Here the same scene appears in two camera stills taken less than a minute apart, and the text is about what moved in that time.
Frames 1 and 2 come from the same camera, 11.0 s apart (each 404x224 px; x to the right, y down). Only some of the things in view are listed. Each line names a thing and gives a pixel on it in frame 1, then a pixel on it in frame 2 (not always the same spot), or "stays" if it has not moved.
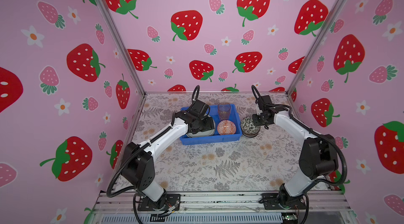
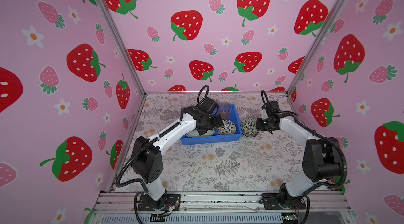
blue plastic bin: [217, 136] stays
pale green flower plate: [203, 133] stays
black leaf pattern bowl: [249, 129] to [229, 128]
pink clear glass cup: [224, 111] stays
